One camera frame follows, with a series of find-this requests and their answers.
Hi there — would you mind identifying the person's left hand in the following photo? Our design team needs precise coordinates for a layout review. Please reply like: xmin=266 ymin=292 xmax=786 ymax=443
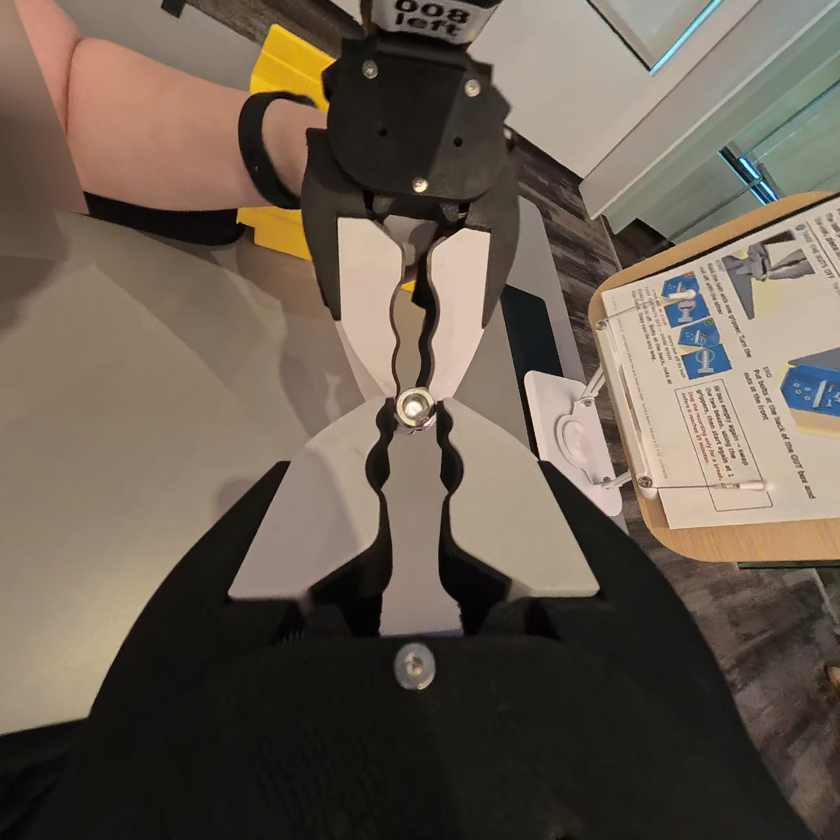
xmin=261 ymin=98 xmax=330 ymax=206

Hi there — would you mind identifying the white stand base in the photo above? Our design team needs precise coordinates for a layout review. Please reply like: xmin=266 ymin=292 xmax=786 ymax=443
xmin=523 ymin=369 xmax=626 ymax=518

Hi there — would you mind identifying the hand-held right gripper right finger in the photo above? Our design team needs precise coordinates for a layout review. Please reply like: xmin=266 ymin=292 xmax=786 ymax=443
xmin=437 ymin=397 xmax=602 ymax=601

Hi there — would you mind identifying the wire page holder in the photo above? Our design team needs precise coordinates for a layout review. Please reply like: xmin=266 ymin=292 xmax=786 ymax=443
xmin=594 ymin=289 xmax=700 ymax=329
xmin=640 ymin=478 xmax=770 ymax=494

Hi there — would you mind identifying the steel hex nut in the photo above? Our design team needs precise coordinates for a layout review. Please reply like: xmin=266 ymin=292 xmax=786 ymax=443
xmin=394 ymin=387 xmax=437 ymax=437

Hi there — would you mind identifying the black quilted wrist rest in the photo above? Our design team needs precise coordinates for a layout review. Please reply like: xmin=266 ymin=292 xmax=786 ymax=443
xmin=82 ymin=190 xmax=245 ymax=248

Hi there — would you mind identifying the person's left forearm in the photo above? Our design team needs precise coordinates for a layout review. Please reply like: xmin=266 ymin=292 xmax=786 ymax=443
xmin=13 ymin=0 xmax=277 ymax=212

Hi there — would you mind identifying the yellow plastic bin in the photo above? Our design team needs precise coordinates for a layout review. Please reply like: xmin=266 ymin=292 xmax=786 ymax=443
xmin=236 ymin=23 xmax=421 ymax=294

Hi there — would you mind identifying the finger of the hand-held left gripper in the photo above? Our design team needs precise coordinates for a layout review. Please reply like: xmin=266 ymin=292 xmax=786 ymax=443
xmin=412 ymin=225 xmax=490 ymax=401
xmin=336 ymin=217 xmax=413 ymax=399

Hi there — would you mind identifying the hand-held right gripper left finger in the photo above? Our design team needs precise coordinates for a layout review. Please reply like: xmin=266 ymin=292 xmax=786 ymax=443
xmin=228 ymin=395 xmax=396 ymax=602

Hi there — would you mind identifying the instruction sheet on stand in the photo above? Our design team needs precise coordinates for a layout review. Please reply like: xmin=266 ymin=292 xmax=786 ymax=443
xmin=586 ymin=190 xmax=840 ymax=563

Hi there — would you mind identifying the black wristband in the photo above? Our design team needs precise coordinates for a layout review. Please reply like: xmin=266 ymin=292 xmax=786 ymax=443
xmin=238 ymin=92 xmax=317 ymax=211

